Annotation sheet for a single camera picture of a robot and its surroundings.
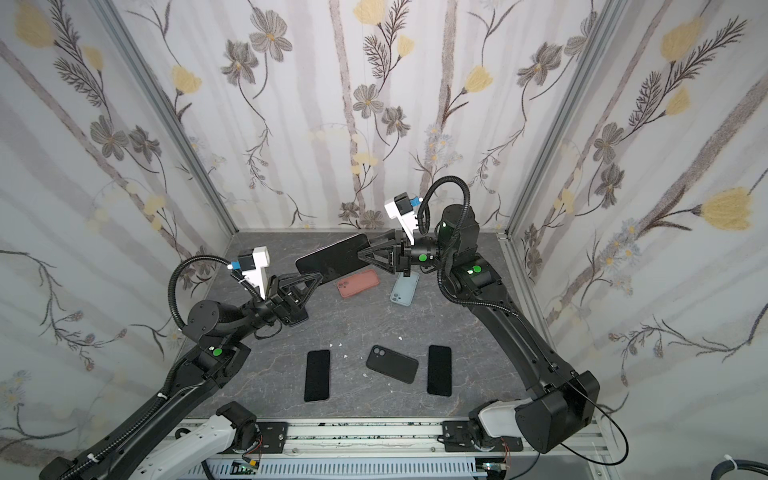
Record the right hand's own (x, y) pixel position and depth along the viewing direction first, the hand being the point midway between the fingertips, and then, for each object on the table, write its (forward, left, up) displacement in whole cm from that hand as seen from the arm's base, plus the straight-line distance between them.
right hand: (362, 250), depth 55 cm
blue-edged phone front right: (-12, -22, -44) cm, 50 cm away
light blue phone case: (+20, -12, -46) cm, 51 cm away
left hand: (-4, +9, -3) cm, 10 cm away
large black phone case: (-8, -8, -44) cm, 45 cm away
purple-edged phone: (-11, +13, -45) cm, 48 cm away
